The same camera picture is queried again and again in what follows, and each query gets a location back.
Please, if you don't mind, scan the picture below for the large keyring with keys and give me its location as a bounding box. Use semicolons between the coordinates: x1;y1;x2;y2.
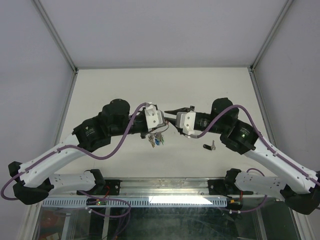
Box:
147;132;165;148

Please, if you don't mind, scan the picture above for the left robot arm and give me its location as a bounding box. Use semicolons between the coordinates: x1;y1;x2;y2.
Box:
0;99;166;205

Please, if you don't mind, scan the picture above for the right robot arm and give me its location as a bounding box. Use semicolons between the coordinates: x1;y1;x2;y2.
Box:
166;97;320;215

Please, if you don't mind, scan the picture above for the black tag with key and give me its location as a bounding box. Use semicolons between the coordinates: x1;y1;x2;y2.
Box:
203;140;216;151

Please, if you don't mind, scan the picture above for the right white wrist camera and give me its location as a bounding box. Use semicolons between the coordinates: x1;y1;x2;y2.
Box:
175;111;197;139

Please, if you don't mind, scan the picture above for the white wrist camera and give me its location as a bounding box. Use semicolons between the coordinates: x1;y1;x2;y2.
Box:
144;102;166;132
175;111;197;139

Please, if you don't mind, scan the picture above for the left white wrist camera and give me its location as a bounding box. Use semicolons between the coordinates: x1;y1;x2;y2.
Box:
144;102;166;132

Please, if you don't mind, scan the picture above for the aluminium mounting rail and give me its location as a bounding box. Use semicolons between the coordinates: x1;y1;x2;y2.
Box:
49;176;301;200

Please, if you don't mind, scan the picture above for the white slotted cable duct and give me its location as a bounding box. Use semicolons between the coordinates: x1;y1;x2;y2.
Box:
42;195;228;208

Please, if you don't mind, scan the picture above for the right aluminium frame post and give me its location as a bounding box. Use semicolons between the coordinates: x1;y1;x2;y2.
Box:
250;0;295;72

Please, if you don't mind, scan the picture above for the aluminium frame post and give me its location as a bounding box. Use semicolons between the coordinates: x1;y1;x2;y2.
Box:
31;0;78;73
250;0;295;72

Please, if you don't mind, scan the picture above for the left aluminium frame post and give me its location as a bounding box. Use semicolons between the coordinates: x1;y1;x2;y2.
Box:
31;0;78;73

